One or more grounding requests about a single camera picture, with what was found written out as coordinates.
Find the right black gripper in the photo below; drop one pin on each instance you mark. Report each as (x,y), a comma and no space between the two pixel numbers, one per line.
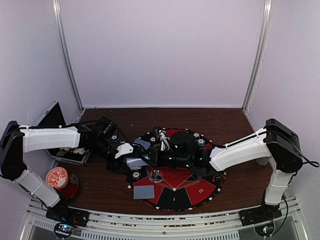
(154,160)

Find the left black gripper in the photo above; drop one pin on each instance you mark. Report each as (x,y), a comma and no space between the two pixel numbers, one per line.
(117,165)

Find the red black chips seat seven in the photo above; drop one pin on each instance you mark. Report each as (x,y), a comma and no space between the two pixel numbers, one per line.
(196,135)

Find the green chips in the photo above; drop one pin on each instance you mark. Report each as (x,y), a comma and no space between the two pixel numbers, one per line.
(201,142)

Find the card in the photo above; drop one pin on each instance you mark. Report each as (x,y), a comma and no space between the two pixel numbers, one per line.
(144,144)
(143,192)

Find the blue playing card deck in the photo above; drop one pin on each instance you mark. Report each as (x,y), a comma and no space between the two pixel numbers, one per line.
(135,162)

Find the red black chips seat three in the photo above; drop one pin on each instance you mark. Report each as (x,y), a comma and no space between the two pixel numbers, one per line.
(136,175)

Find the triangular all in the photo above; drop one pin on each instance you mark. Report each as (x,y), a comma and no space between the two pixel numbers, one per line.
(219,177)

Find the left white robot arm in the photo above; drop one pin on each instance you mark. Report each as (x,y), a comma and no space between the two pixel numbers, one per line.
(95,135)

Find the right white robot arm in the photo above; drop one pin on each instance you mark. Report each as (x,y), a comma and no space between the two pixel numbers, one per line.
(273,141)

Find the red gold card box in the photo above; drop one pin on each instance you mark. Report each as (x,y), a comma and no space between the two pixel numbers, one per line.
(79,151)

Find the round red black poker mat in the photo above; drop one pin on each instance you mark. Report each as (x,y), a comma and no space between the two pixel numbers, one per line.
(180,189)

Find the black gold card box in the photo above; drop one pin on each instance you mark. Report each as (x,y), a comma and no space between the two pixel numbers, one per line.
(65,149)

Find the red floral round tin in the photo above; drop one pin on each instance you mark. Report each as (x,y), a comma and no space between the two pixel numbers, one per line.
(57,178)

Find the aluminium poker case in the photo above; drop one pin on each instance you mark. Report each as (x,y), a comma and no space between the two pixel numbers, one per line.
(53,116)

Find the dark red round lid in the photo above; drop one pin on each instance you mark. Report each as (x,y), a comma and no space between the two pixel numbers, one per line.
(71,188)

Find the patterned paper cup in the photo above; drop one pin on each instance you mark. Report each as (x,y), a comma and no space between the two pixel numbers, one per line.
(263,161)

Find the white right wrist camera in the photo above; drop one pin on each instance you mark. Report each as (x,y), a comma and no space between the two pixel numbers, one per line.
(161,137)

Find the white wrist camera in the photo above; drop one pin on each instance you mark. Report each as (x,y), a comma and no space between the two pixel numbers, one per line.
(123,149)
(161,137)

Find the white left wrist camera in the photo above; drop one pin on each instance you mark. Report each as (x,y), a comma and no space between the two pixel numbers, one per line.
(123,149)

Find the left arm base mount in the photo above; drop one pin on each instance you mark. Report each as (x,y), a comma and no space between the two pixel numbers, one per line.
(61,212)

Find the front aluminium rail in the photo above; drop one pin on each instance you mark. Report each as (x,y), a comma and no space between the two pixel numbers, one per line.
(134,220)

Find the right aluminium frame post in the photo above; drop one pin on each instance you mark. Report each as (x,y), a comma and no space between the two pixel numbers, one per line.
(257,64)

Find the aluminium frame post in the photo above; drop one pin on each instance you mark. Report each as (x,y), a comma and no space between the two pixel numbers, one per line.
(65,53)
(257,64)

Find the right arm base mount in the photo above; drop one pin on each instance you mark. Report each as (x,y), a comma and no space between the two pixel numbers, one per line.
(258,215)

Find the left aluminium frame post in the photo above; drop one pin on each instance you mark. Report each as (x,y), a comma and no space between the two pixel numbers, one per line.
(65,53)

